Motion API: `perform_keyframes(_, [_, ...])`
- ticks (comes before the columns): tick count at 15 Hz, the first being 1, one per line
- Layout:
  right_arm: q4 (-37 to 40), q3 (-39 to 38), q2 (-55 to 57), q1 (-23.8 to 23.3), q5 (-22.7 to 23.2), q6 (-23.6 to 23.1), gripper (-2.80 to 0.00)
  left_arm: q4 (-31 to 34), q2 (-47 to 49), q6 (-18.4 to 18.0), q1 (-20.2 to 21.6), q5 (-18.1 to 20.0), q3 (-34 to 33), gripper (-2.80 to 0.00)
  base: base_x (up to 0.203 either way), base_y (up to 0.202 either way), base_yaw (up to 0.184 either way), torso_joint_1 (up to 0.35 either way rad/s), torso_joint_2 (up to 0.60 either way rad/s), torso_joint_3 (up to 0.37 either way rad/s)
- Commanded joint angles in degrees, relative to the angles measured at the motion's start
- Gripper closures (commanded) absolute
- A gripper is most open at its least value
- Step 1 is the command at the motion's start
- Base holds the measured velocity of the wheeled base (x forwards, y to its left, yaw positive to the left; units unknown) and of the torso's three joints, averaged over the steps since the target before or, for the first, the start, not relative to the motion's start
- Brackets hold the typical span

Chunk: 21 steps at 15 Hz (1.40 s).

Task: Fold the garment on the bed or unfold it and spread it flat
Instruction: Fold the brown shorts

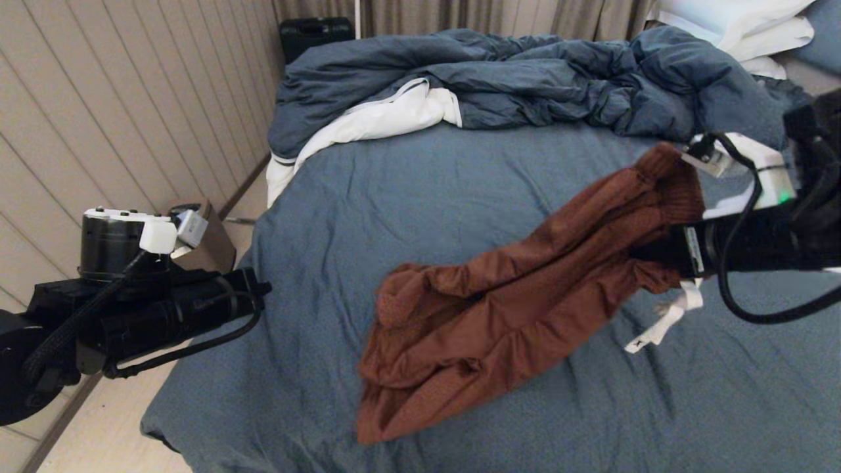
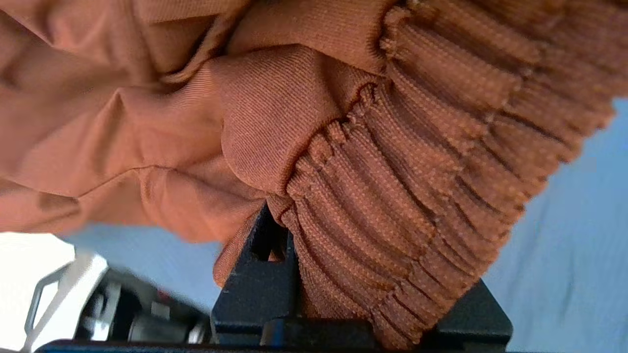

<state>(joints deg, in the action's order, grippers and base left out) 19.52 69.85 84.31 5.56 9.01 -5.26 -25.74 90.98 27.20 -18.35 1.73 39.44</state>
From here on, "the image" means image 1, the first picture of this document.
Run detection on brown elastic-waist shorts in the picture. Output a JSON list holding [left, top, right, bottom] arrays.
[[357, 143, 707, 446]]

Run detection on brown square trash bin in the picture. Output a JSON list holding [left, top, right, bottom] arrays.
[[168, 200, 237, 273]]

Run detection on blue bed sheet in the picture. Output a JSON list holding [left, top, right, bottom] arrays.
[[140, 76, 841, 473]]

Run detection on blue pillow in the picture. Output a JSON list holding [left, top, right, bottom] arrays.
[[788, 0, 841, 76]]

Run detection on large white pillow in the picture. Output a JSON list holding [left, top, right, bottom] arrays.
[[647, 0, 821, 52]]

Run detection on white duvet lining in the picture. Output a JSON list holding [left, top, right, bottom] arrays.
[[266, 78, 463, 208]]

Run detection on crumpled blue duvet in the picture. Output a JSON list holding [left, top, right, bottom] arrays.
[[268, 26, 809, 160]]

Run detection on black suitcase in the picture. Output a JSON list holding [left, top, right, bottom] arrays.
[[280, 16, 355, 64]]

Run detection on beige curtain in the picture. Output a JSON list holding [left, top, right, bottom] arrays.
[[273, 0, 658, 40]]

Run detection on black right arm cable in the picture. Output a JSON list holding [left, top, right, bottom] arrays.
[[696, 131, 841, 325]]

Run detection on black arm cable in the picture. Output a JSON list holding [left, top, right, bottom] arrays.
[[696, 131, 841, 325], [23, 250, 148, 385]]

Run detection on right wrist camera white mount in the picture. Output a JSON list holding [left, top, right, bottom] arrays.
[[683, 89, 841, 221]]

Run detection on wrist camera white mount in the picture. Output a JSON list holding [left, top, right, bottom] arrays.
[[683, 89, 841, 221], [79, 207, 210, 280]]

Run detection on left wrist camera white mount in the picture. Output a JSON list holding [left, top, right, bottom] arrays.
[[79, 207, 210, 280]]

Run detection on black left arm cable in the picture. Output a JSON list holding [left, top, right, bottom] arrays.
[[23, 250, 148, 385]]

